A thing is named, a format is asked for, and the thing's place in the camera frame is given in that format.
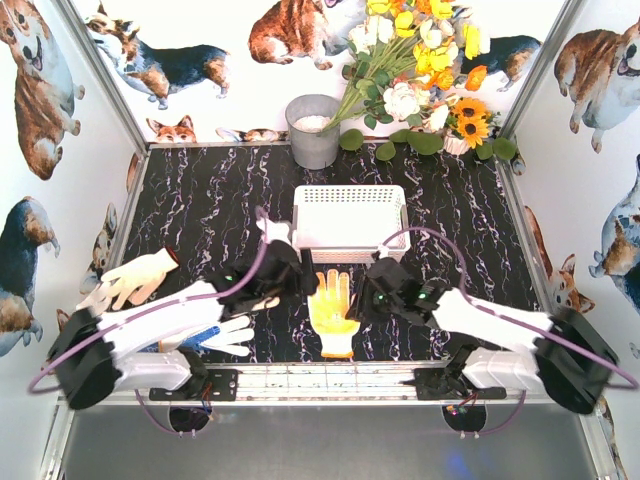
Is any orange dotted white glove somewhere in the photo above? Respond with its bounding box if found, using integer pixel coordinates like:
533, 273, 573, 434
308, 269, 360, 359

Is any cream knit glove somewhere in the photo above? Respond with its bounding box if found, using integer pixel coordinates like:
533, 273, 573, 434
75, 247, 180, 315
252, 297, 280, 311

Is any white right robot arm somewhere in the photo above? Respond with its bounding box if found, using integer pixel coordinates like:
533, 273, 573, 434
345, 258, 618, 415

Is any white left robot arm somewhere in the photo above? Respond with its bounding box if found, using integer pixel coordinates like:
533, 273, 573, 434
48, 240, 319, 410

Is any white plastic storage basket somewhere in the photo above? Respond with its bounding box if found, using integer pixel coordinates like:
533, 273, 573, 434
292, 185, 411, 264

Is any blue dotted white glove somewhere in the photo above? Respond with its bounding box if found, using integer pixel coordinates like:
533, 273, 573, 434
158, 315, 255, 357

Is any grey metal bucket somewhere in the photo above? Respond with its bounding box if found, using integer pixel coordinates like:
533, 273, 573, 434
285, 94, 340, 170

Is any sunflower pot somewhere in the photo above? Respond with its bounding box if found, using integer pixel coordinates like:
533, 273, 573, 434
443, 97, 518, 163

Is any artificial flower bouquet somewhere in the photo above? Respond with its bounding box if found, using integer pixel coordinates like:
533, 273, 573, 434
332, 1, 495, 158

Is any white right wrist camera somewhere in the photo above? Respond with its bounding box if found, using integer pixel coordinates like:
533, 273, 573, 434
377, 244, 404, 261

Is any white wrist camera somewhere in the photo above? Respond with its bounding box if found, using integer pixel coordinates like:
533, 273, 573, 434
256, 217, 292, 246
377, 244, 404, 261

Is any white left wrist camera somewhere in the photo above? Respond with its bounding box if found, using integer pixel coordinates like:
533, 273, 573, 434
256, 217, 292, 246

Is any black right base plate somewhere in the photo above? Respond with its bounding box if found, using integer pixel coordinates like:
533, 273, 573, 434
404, 346, 507, 400

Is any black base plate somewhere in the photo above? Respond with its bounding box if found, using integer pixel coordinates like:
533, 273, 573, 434
149, 368, 239, 401
404, 346, 507, 400

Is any aluminium front rail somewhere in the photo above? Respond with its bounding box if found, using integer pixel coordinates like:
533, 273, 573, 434
57, 362, 576, 405

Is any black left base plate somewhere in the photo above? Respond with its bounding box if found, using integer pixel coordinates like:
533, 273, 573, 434
149, 368, 239, 401

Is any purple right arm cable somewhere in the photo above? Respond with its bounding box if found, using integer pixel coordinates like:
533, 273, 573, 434
382, 227, 640, 436

